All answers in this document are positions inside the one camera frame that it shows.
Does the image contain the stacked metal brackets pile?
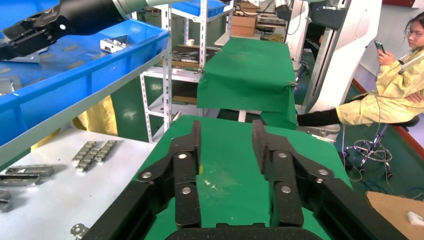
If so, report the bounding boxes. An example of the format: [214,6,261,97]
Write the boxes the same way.
[170,44,202,70]

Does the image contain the white paper sheet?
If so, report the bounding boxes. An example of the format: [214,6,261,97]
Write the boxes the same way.
[0,127,157,240]

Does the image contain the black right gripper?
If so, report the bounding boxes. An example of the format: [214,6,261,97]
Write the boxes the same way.
[0,4,76,62]

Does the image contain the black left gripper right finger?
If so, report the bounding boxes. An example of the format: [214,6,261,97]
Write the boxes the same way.
[251,119,408,240]

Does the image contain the large blue plastic crate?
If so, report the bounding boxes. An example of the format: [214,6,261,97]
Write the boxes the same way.
[0,0,170,147]

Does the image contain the blue floor cable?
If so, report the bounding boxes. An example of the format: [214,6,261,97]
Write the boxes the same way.
[362,178,424,201]

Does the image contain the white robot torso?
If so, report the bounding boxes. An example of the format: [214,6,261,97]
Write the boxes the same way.
[284,0,384,144]

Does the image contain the yellow plastic bag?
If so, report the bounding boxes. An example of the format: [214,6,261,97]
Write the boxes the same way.
[31,96,119,152]

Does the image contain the dark smartphone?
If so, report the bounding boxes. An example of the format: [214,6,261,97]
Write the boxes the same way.
[374,39,387,55]

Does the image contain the small notched metal rail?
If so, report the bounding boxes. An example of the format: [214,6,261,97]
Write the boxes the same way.
[94,139,118,164]
[4,164,55,178]
[71,140,98,167]
[75,148,101,174]
[0,174,42,187]

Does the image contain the white metal shelf rack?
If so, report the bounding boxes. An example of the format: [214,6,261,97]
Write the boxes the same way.
[130,0,234,144]

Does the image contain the brown cardboard sheet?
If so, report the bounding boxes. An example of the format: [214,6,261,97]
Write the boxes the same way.
[365,191,424,240]

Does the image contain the small white device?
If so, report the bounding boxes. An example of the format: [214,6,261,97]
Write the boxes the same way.
[406,211,424,228]

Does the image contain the person in yellow coat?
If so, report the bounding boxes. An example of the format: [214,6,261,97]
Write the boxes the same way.
[297,11,424,128]

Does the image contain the bystander bare hand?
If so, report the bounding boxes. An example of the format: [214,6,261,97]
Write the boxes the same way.
[377,50,397,67]
[407,92,424,104]

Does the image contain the black chrome stool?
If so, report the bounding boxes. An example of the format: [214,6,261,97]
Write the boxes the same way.
[342,114,421,180]

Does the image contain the wooden plank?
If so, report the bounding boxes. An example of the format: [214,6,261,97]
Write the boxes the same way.
[172,95,199,106]

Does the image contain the brown cardboard box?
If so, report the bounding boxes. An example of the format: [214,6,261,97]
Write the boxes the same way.
[230,15,258,38]
[238,1,260,17]

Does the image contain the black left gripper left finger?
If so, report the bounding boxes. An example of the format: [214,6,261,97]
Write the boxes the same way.
[82,119,203,240]

